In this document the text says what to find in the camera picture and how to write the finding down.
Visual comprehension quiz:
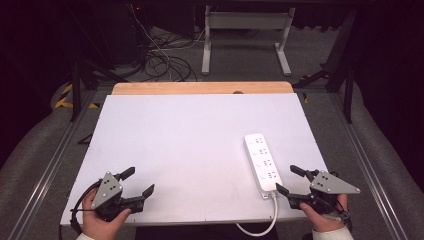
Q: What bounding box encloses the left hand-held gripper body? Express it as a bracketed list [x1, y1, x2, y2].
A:
[90, 171, 146, 223]

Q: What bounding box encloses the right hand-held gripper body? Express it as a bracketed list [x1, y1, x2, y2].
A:
[287, 169, 362, 215]

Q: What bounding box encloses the white power strip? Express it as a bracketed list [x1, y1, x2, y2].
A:
[243, 133, 284, 201]

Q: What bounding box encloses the person's right hand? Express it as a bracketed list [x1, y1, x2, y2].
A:
[299, 193, 349, 233]

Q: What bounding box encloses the person's left hand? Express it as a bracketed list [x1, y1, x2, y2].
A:
[81, 189, 133, 240]

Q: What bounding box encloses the yellow black hazard tape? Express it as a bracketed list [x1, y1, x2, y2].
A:
[54, 82, 101, 110]

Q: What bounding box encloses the black metal stand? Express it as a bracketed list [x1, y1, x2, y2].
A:
[293, 9, 357, 125]

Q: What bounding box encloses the black tripod stand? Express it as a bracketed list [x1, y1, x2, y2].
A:
[67, 59, 130, 123]

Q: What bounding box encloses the wooden table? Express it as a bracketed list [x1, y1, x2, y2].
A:
[111, 81, 295, 96]

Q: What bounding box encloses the white power strip cable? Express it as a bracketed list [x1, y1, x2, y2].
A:
[235, 191, 279, 238]

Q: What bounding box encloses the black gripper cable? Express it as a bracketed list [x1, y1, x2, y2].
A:
[329, 199, 354, 232]
[69, 179, 102, 235]

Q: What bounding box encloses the aluminium rail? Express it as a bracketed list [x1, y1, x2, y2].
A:
[6, 89, 98, 240]
[327, 92, 410, 240]

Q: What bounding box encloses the tangle of floor cables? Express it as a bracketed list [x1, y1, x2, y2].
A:
[128, 3, 214, 83]

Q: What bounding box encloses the white metal desk frame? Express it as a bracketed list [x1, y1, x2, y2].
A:
[200, 4, 297, 77]

